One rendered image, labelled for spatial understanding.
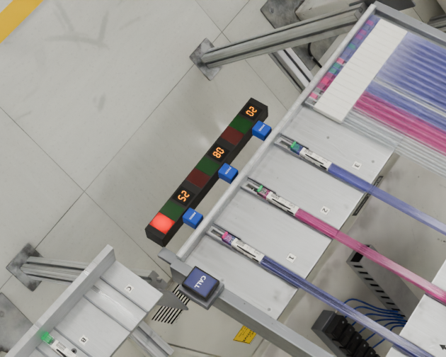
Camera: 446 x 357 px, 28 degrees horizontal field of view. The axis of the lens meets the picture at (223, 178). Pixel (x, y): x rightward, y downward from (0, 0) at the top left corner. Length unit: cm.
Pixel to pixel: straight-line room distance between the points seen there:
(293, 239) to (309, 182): 12
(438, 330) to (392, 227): 50
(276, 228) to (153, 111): 86
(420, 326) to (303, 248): 23
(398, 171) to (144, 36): 78
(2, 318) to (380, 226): 90
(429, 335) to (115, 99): 112
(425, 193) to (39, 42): 98
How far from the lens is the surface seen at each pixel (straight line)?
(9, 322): 217
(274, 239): 155
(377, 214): 193
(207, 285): 147
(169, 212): 159
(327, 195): 159
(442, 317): 152
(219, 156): 164
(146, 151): 231
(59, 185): 221
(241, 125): 168
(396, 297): 191
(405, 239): 199
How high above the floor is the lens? 205
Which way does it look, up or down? 58 degrees down
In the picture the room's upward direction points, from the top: 86 degrees clockwise
